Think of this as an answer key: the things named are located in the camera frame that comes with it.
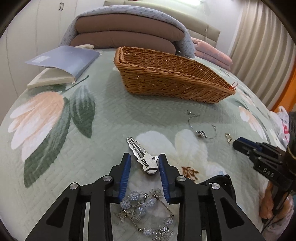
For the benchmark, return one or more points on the blue-grey book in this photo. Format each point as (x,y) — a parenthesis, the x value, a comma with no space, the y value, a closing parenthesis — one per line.
(69,59)

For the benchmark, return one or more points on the orange curtain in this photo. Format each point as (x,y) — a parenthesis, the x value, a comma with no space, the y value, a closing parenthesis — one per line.
(287,97)

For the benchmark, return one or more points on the person's right hand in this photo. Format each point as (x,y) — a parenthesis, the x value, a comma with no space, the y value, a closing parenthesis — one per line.
(266,206)

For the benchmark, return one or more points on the brown wicker basket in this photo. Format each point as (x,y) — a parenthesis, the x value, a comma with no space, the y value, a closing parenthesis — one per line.
(155,73)

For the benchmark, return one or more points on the green floral bedspread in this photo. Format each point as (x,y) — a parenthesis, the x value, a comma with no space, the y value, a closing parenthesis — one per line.
(54,136)

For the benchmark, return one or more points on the blue patterned blanket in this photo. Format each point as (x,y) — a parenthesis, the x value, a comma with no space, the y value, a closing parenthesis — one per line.
(186,46)

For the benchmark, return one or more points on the silver key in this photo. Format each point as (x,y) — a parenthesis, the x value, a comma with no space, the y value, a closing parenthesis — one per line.
(149,162)

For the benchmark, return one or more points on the pink right sleeve forearm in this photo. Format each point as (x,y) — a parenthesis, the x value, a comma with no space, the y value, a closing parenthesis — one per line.
(284,229)

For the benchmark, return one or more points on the white plastic bag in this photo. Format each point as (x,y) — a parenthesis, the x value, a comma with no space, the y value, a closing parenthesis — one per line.
(280,122)

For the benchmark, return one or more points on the pink folded blanket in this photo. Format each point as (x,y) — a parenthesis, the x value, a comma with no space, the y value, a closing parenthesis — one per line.
(208,52)

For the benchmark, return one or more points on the beige curtain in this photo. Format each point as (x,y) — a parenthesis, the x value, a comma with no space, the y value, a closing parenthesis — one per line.
(263,53)

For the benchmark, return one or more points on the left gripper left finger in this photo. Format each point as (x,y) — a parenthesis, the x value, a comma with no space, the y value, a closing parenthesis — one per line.
(64,220)

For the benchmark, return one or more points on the beige bed headboard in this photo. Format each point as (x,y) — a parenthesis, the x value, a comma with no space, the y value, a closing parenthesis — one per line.
(197,28)

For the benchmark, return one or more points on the white wardrobe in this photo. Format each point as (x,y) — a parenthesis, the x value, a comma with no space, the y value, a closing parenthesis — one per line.
(36,29)

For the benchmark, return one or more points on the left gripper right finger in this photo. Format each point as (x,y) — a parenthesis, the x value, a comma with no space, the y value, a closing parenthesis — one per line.
(209,206)

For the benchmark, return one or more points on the brown folded duvet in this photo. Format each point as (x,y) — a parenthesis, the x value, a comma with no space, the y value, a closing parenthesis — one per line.
(117,30)

